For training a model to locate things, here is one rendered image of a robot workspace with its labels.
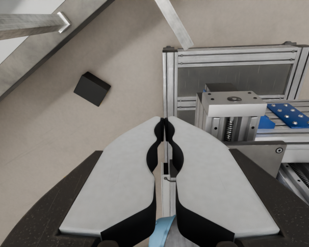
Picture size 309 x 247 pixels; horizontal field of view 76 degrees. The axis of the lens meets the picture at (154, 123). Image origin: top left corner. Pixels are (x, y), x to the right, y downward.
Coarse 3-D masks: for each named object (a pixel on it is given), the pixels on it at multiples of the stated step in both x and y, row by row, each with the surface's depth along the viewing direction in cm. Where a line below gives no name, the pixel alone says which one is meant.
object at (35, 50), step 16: (80, 0) 62; (96, 0) 62; (112, 0) 67; (80, 16) 65; (96, 16) 71; (64, 32) 67; (16, 48) 70; (32, 48) 70; (48, 48) 70; (0, 64) 73; (16, 64) 73; (32, 64) 73; (0, 80) 76; (16, 80) 76; (0, 96) 79
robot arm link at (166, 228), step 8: (176, 216) 40; (160, 224) 38; (168, 224) 37; (176, 224) 37; (160, 232) 36; (168, 232) 36; (176, 232) 36; (152, 240) 36; (160, 240) 35; (168, 240) 35; (176, 240) 35; (184, 240) 35
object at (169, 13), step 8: (160, 0) 51; (168, 0) 51; (160, 8) 52; (168, 8) 52; (168, 16) 53; (176, 16) 53; (176, 24) 54; (176, 32) 55; (184, 32) 54; (184, 40) 55; (184, 48) 56
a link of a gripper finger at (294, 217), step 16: (240, 160) 8; (256, 176) 7; (272, 176) 7; (256, 192) 7; (272, 192) 7; (288, 192) 7; (272, 208) 6; (288, 208) 6; (304, 208) 6; (288, 224) 6; (304, 224) 6; (240, 240) 5; (256, 240) 5; (272, 240) 5; (288, 240) 5; (304, 240) 5
